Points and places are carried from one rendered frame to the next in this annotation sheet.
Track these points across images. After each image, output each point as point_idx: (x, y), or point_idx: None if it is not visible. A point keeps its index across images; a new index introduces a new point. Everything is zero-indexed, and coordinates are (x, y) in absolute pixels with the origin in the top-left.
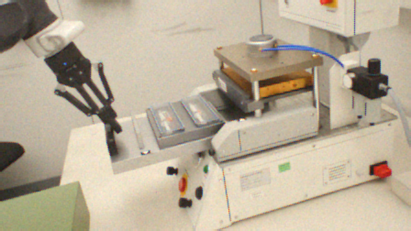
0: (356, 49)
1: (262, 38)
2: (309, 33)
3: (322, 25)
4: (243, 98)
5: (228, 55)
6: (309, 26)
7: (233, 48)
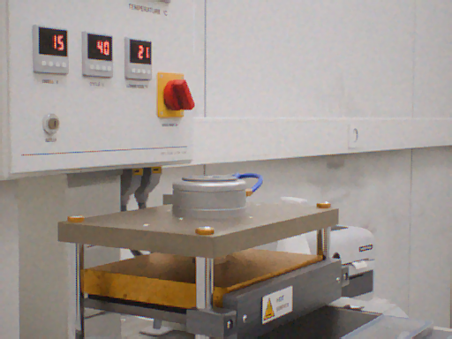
0: (147, 198)
1: (222, 176)
2: (70, 199)
3: (153, 155)
4: (341, 265)
5: (254, 222)
6: (114, 169)
7: (192, 227)
